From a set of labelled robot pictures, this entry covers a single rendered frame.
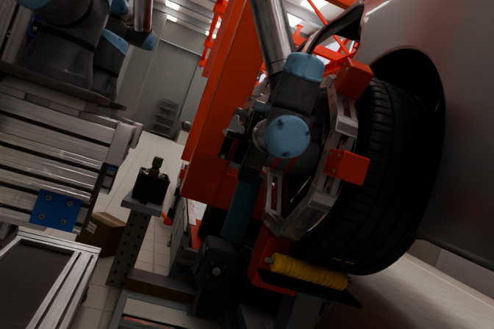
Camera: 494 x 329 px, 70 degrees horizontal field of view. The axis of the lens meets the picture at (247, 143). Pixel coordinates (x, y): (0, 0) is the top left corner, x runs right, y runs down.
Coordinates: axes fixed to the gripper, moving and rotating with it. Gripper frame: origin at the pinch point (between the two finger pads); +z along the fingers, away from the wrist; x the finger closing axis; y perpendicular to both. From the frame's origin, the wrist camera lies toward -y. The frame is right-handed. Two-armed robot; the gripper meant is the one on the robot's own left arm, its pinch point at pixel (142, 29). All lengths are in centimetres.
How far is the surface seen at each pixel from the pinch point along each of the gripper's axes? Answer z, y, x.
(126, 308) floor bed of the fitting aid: -43, 109, 61
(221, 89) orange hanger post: -25, 14, 54
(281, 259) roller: -74, 59, 100
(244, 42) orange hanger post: -25, -9, 54
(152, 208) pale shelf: -33, 73, 51
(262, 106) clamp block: -85, 22, 74
